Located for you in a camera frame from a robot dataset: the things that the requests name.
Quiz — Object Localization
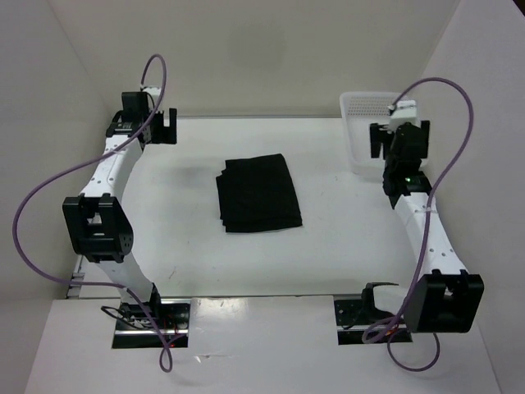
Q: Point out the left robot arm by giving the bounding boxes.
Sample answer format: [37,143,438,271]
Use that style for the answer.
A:
[62,86,177,328]

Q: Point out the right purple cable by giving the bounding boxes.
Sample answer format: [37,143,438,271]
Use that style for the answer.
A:
[362,76,475,373]

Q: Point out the purple cable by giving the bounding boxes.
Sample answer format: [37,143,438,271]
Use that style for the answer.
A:
[362,76,475,373]
[11,53,187,373]

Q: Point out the black shorts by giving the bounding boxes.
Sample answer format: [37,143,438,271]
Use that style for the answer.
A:
[216,153,303,234]

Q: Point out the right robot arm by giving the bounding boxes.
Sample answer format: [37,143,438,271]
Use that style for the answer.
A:
[369,121,485,333]

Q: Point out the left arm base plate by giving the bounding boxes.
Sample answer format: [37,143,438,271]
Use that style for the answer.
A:
[101,298,191,349]

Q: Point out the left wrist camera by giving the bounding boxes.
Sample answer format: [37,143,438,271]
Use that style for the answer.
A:
[140,85,162,107]

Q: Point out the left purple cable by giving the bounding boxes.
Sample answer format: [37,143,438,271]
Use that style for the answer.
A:
[11,53,187,373]

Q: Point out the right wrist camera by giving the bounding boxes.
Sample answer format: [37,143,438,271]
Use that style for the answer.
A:
[387,99,419,132]

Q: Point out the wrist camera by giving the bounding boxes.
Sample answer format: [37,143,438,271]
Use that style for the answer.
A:
[140,85,162,107]
[387,99,419,132]

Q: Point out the white plastic basket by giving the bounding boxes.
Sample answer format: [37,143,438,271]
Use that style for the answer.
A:
[339,89,431,183]

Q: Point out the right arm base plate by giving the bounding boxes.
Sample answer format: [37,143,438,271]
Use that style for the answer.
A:
[334,295,392,346]

